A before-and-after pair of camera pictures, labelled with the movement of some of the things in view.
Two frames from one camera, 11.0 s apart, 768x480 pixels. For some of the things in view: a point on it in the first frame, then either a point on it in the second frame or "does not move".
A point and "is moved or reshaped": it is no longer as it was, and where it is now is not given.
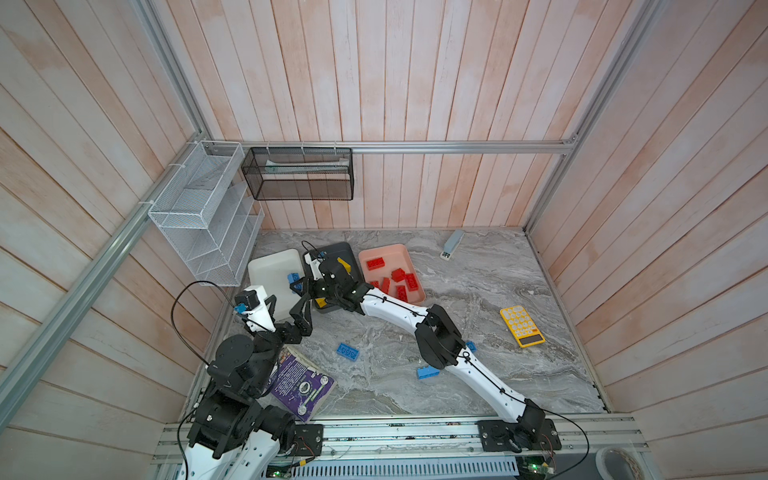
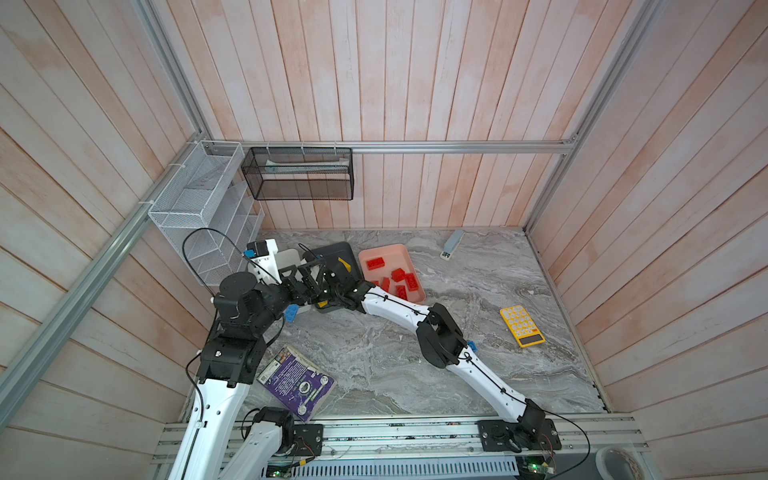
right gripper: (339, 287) does not move
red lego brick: (412, 282) does not move
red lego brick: (375, 263) does not move
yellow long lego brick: (347, 267) does not move
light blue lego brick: (427, 372) is moved or reshaped
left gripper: (302, 321) to (302, 295)
